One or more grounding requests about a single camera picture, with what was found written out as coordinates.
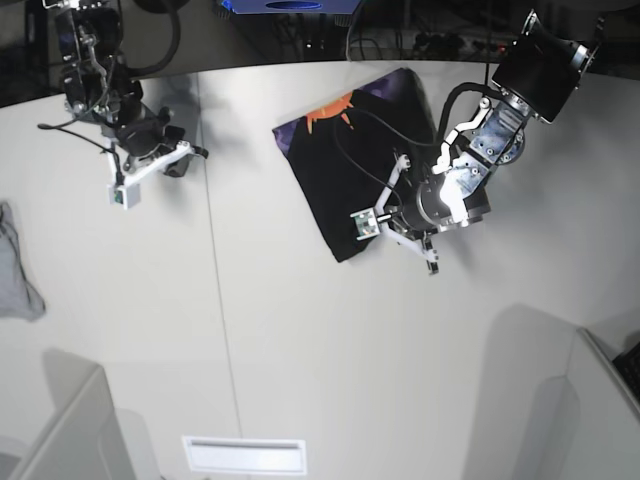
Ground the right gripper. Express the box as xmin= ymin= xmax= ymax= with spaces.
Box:
xmin=115 ymin=107 xmax=209 ymax=178

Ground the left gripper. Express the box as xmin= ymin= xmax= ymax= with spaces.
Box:
xmin=374 ymin=152 xmax=494 ymax=277

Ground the black T-shirt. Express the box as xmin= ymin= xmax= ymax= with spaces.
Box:
xmin=272 ymin=68 xmax=435 ymax=262

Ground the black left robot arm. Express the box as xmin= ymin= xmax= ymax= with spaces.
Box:
xmin=351 ymin=11 xmax=605 ymax=274

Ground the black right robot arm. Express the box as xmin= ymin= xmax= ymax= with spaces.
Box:
xmin=37 ymin=1 xmax=209 ymax=185

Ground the blue box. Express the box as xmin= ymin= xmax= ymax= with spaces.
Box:
xmin=219 ymin=0 xmax=360 ymax=15

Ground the white power strip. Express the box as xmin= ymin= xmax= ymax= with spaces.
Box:
xmin=350 ymin=25 xmax=517 ymax=59

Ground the grey cloth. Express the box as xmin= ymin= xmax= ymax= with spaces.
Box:
xmin=1 ymin=201 xmax=46 ymax=321

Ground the black keyboard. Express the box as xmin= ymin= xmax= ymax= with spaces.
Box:
xmin=613 ymin=344 xmax=640 ymax=401

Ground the grey left bin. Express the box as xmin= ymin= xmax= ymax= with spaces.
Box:
xmin=1 ymin=348 xmax=162 ymax=479

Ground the grey bin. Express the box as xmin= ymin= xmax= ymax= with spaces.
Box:
xmin=524 ymin=327 xmax=640 ymax=480
xmin=1 ymin=348 xmax=162 ymax=479

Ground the white slotted tray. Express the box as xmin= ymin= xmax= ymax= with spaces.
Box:
xmin=182 ymin=436 xmax=308 ymax=476

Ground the grey right bin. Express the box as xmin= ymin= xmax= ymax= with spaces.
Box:
xmin=524 ymin=327 xmax=640 ymax=480

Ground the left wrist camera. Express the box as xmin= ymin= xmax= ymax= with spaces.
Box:
xmin=350 ymin=207 xmax=381 ymax=241

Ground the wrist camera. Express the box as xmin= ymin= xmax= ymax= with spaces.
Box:
xmin=350 ymin=207 xmax=381 ymax=241
xmin=107 ymin=184 xmax=141 ymax=210

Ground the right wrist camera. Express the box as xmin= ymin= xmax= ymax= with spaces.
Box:
xmin=107 ymin=184 xmax=141 ymax=210

